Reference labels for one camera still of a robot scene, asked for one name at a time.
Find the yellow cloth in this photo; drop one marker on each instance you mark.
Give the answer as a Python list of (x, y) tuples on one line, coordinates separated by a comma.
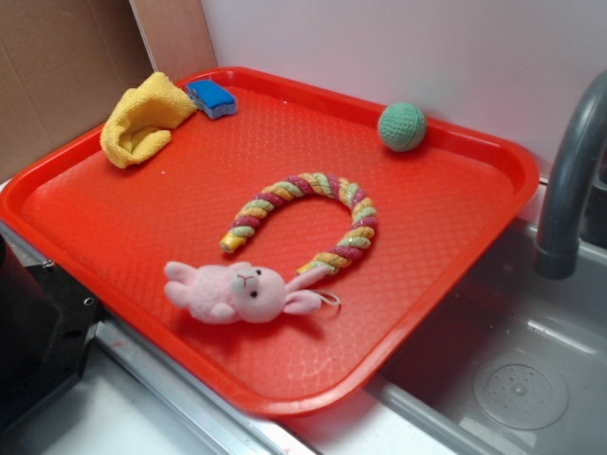
[(142, 122)]

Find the pink plush bunny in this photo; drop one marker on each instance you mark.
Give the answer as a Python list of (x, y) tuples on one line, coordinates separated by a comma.
[(225, 294)]

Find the blue sponge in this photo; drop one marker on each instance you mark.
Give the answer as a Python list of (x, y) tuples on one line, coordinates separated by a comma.
[(212, 99)]

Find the multicolour twisted rope toy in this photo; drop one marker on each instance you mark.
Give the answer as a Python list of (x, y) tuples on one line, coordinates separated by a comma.
[(351, 246)]

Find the brown cardboard panel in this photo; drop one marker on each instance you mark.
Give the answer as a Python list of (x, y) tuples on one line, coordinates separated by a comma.
[(64, 66)]

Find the grey sink basin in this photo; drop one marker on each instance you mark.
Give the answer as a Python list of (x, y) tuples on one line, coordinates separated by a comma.
[(509, 362)]

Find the red plastic tray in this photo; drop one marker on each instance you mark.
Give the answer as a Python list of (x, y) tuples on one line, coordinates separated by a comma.
[(439, 207)]

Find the grey faucet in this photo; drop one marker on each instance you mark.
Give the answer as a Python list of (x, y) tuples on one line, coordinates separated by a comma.
[(574, 205)]

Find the green textured ball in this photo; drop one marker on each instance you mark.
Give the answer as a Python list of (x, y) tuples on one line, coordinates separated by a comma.
[(402, 127)]

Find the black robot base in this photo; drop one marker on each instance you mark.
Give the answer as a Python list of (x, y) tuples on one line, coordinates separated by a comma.
[(48, 320)]

